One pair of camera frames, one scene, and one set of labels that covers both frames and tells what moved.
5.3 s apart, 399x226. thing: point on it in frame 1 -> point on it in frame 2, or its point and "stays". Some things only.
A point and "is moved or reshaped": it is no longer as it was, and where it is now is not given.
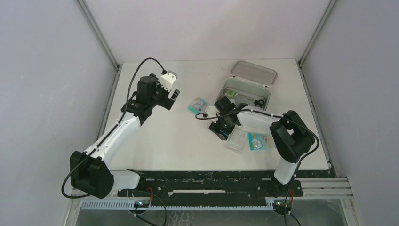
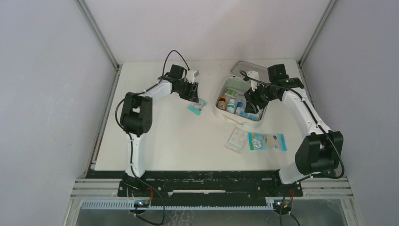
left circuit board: (141, 204) stays
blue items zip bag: (223, 135) -> (253, 116)
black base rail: (214, 183) stays
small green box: (231, 92) stays
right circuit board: (279, 205) stays
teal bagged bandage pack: (198, 105) stays
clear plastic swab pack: (237, 139) stays
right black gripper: (215, 127) -> (252, 100)
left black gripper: (165, 92) -> (192, 94)
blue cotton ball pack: (259, 141) is moved or reshaped
